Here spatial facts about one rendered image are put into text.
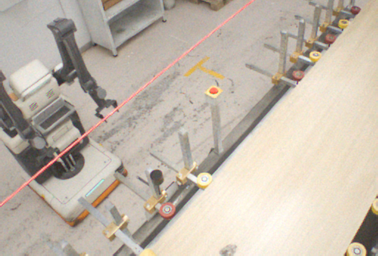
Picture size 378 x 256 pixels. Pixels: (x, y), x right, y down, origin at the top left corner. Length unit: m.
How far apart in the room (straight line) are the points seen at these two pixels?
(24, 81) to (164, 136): 1.60
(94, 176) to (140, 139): 0.68
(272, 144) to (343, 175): 0.41
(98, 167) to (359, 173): 1.87
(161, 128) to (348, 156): 1.88
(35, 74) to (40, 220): 1.45
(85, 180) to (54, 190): 0.25
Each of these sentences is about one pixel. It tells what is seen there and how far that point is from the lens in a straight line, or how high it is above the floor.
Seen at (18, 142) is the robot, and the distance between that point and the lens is 2.62.
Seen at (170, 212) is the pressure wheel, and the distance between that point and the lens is 1.81.
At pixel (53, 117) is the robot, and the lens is 2.25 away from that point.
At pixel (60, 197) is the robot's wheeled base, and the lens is 2.85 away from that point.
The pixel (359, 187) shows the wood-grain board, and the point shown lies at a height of 0.90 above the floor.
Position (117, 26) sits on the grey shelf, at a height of 0.14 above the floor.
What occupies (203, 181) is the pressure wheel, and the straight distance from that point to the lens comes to 1.88.
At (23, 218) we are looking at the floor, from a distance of 3.26.
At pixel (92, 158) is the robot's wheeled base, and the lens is 2.95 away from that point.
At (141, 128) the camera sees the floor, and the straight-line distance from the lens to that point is 3.41.
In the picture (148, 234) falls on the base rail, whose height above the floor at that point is 0.70.
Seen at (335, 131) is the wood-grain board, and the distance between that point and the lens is 2.14.
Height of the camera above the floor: 2.49
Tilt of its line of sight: 46 degrees down
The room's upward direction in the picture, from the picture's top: 9 degrees counter-clockwise
